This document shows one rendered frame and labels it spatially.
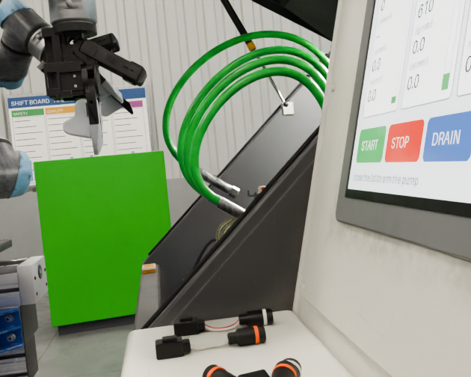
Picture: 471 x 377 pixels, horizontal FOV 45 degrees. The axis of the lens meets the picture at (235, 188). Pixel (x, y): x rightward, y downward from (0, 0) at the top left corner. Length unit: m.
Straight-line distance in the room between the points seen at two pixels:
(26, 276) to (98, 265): 3.06
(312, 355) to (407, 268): 0.18
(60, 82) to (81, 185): 3.43
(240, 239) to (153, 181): 3.66
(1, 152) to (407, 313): 1.20
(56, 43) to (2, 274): 0.61
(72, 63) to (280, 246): 0.45
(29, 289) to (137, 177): 3.07
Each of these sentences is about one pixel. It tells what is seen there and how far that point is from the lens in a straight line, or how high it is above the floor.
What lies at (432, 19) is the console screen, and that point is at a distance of 0.51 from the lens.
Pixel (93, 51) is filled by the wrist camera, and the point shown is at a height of 1.38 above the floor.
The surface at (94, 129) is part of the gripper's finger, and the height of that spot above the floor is 1.26.
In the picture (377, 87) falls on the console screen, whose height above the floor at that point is 1.24.
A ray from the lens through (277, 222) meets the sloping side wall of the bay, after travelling 0.77.
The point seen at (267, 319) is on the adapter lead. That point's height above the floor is 0.99.
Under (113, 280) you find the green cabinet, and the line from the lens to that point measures 4.46.
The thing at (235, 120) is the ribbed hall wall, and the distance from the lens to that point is 7.67.
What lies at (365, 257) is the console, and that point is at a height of 1.08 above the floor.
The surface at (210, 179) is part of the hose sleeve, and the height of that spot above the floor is 1.15.
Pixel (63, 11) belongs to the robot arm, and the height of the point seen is 1.45.
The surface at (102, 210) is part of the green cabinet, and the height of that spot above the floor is 0.89.
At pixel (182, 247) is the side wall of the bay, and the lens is 1.43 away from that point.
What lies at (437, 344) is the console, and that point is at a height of 1.05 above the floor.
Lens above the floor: 1.19
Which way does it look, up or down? 3 degrees down
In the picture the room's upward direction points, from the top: 5 degrees counter-clockwise
